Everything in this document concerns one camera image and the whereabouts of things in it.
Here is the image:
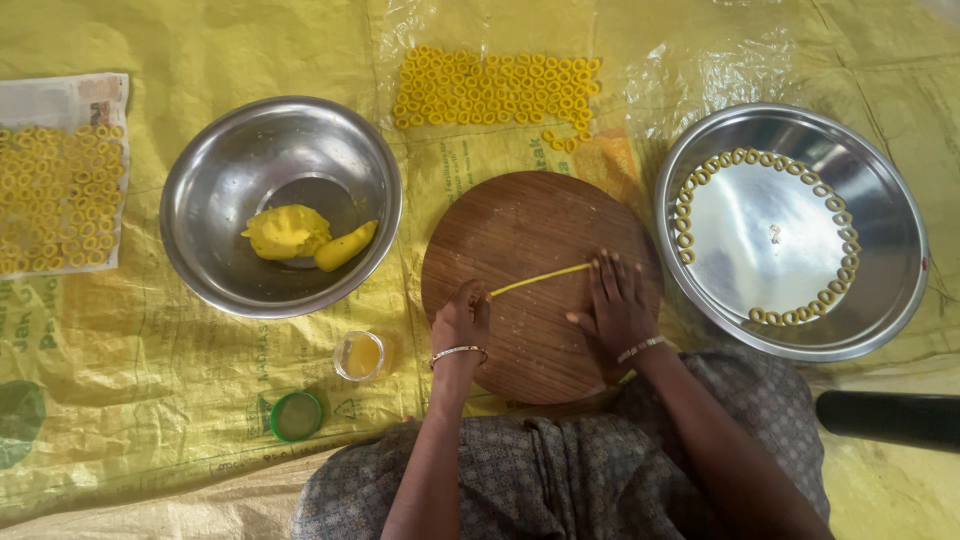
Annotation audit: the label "large yellow dough lump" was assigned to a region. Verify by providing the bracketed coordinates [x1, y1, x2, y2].
[240, 204, 333, 261]

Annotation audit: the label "dough rings on newspaper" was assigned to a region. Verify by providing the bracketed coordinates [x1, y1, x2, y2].
[0, 124, 126, 276]

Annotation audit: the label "black cylindrical bar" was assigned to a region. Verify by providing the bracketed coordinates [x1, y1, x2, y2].
[815, 390, 960, 454]

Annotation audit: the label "ring of dough loops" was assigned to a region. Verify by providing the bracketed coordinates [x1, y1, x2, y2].
[674, 147, 862, 327]

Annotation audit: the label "steel mixing bowl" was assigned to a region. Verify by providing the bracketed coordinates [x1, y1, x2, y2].
[159, 95, 403, 320]

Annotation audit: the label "right wrist metal bangle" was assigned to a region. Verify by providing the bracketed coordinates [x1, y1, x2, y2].
[616, 335, 667, 366]

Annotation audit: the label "person's patterned grey garment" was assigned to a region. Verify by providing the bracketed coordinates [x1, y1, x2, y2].
[291, 352, 832, 540]

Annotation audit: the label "wide steel plate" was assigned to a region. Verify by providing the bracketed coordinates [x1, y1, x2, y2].
[654, 102, 930, 364]

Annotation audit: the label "newspaper sheet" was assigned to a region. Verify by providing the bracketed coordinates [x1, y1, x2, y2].
[0, 72, 132, 281]

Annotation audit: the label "small oblong yellow dough piece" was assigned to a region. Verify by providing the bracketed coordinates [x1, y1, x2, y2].
[314, 219, 380, 273]

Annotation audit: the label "left wrist metal bangle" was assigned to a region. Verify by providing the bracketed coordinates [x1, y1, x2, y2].
[429, 345, 489, 372]

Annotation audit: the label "round wooden rolling board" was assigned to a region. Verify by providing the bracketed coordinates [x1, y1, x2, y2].
[420, 171, 665, 406]

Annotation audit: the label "clear plastic sheet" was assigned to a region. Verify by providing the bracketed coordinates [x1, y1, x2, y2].
[375, 0, 960, 369]

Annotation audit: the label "wrist metal bangle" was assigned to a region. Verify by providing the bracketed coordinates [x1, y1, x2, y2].
[429, 345, 489, 372]
[616, 335, 667, 366]

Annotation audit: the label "person's right hand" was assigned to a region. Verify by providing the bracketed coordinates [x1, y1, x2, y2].
[565, 249, 664, 363]

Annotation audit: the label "small glass of oil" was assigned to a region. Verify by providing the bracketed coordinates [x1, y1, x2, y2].
[333, 330, 394, 383]

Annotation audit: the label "person's left hand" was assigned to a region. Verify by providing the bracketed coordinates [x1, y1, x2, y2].
[430, 279, 493, 360]

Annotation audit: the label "thin yellow dough rope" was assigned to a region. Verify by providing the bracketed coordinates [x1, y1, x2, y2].
[490, 261, 594, 298]

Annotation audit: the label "block of yellow dough rings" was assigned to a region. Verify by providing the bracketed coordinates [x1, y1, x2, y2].
[391, 45, 603, 154]

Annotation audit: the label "yellow woven plastic sheet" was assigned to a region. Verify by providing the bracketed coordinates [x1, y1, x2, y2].
[0, 0, 960, 540]

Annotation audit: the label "green jar lid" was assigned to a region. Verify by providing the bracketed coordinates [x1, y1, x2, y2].
[269, 390, 324, 444]

